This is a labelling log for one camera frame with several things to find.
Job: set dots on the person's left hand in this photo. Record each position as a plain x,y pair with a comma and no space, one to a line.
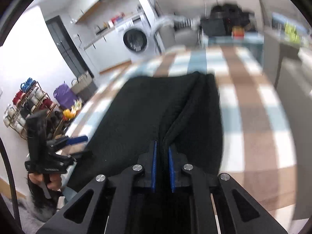
54,182

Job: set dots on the grey clothes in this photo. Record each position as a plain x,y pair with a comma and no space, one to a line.
170,20

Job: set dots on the black cooker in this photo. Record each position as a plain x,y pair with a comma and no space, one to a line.
214,26

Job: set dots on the black jacket pile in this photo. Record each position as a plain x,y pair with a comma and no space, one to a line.
231,12

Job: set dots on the red box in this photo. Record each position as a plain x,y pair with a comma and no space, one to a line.
117,18

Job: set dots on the grey low cabinet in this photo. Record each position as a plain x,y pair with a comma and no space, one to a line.
297,126
275,53

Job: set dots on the white kitchen base cabinet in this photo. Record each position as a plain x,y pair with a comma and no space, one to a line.
107,48

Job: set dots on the checkered tablecloth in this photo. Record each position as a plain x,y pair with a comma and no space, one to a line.
243,126

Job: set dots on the white trash bin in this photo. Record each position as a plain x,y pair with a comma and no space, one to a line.
70,112

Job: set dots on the white wall cabinets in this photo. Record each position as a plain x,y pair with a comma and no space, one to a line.
97,0

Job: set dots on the purple bag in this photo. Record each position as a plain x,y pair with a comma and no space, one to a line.
64,96

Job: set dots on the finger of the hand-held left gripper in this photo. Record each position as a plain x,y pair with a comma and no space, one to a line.
80,154
78,139

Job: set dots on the metal shoe rack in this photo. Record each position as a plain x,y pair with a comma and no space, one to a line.
26,102

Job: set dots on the black door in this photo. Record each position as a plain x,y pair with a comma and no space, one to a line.
68,46

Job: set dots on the woven basket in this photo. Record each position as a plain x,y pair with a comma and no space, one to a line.
84,85

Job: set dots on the red bowl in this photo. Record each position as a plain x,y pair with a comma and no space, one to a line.
238,32

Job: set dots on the grey sofa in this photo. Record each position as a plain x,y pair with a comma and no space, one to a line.
168,36

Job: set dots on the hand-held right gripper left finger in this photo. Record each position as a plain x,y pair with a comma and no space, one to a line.
153,165

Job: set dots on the black knit sweater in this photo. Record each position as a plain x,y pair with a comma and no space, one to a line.
134,114

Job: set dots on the white washing machine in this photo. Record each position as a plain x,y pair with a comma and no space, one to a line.
135,40

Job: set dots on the green toy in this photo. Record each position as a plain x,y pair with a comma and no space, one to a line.
292,31

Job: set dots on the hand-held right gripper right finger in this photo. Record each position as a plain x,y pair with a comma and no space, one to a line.
171,168

